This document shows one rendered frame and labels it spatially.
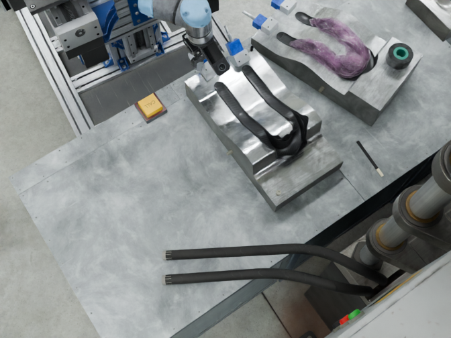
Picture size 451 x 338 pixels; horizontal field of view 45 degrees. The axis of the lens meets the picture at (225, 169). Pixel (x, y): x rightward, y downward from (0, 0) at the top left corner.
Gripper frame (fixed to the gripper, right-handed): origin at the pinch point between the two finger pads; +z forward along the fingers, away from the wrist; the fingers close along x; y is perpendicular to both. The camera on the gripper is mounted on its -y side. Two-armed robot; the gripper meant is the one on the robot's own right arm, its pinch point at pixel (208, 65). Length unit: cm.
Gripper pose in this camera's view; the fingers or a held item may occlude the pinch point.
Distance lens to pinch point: 175.4
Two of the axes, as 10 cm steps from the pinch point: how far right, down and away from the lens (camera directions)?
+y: -5.7, -8.1, 1.7
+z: 0.3, 1.9, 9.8
